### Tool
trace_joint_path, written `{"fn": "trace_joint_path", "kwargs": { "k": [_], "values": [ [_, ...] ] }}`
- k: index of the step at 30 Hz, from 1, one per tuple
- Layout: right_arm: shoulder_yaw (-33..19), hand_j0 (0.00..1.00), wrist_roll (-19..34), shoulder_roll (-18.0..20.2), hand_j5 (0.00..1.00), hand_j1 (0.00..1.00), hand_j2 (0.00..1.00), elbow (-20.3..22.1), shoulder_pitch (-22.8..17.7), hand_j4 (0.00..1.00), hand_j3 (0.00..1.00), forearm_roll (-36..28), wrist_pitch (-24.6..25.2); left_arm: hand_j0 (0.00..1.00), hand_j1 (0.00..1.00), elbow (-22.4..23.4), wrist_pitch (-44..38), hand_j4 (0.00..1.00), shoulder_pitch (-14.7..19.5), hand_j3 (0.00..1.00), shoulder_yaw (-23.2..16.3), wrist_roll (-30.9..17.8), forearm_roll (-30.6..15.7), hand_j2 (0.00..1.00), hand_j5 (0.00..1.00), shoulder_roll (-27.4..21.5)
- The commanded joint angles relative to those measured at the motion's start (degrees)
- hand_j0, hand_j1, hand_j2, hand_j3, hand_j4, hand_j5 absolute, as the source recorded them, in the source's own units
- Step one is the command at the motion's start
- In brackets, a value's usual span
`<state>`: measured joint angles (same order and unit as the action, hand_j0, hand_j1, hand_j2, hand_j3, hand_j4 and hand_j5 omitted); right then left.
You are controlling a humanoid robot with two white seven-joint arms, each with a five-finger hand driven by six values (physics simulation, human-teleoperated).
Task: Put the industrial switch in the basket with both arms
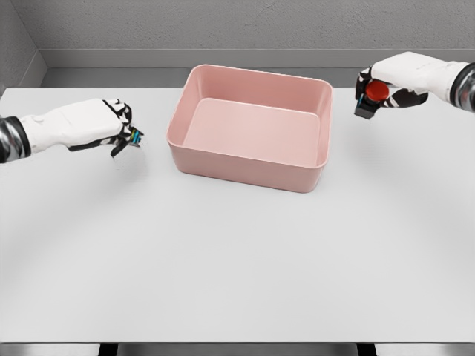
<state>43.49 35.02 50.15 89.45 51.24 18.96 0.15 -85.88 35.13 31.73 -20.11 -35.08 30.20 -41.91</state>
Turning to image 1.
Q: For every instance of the pink plastic basket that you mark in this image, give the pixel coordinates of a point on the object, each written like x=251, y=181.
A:
x=252, y=126

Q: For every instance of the small blue-green industrial switch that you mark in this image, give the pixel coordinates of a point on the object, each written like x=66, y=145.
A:
x=135, y=138

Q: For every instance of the red button industrial switch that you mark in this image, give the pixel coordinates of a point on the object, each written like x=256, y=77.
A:
x=372, y=97

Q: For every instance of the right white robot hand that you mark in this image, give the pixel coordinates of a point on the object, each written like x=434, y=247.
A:
x=399, y=68

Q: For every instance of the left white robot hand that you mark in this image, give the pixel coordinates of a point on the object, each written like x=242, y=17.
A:
x=91, y=120

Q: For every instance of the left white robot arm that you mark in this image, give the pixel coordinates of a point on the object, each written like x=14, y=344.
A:
x=26, y=133

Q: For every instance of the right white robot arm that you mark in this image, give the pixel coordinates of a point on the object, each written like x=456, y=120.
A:
x=451, y=83

